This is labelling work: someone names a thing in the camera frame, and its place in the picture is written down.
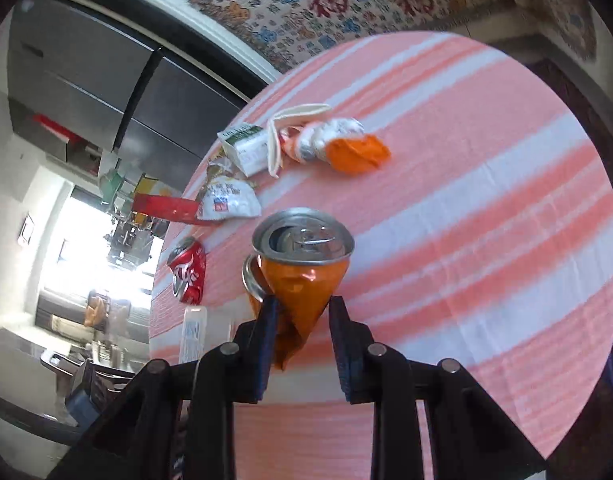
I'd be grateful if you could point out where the crushed red drink can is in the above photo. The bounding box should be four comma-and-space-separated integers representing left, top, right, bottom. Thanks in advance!
166, 236, 207, 306

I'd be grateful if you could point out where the red box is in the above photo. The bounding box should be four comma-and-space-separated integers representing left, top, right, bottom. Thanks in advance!
131, 192, 200, 226

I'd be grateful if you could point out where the printed blanket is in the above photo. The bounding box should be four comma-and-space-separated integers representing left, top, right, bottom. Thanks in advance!
188, 0, 600, 73

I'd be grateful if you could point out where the white printed snack bag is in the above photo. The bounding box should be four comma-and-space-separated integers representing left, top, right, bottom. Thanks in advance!
196, 175, 262, 223

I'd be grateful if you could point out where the pink white striped tablecloth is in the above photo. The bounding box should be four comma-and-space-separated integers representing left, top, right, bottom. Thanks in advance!
147, 30, 613, 480

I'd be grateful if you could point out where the orange plastic bag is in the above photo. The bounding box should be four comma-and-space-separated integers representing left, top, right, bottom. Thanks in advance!
84, 290, 110, 331

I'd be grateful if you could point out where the crushed orange drink can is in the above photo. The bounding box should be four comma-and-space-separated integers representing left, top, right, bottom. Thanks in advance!
241, 207, 356, 372

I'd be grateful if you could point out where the storage rack with green trays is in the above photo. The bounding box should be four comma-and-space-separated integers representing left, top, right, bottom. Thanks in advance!
97, 157, 167, 266

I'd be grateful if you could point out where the cream paper strip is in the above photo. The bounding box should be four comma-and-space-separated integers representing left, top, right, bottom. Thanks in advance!
265, 103, 332, 179

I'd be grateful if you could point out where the green white milk carton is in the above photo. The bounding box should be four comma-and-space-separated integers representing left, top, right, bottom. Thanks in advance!
217, 125, 282, 177

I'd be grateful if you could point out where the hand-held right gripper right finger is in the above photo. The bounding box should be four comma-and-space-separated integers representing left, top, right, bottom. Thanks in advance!
329, 296, 547, 480

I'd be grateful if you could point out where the golden brown crumpled wrapper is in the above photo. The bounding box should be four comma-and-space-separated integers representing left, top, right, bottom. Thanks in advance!
206, 152, 234, 178

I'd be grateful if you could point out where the grey refrigerator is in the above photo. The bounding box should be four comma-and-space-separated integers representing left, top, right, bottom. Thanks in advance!
6, 0, 247, 161

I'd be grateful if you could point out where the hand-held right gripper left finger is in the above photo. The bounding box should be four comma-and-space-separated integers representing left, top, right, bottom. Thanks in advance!
50, 296, 280, 480

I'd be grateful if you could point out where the orange white wrapper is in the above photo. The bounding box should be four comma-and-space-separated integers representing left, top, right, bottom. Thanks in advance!
281, 116, 391, 176

